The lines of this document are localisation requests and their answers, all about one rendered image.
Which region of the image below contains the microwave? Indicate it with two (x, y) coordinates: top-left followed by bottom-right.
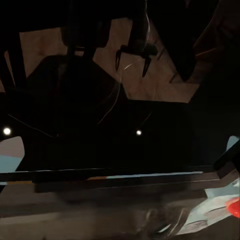
(0, 0), (240, 207)

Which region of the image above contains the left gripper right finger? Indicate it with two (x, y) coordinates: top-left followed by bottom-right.
(224, 132), (240, 173)

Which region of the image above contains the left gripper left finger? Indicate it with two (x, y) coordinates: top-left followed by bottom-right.
(0, 133), (26, 193)

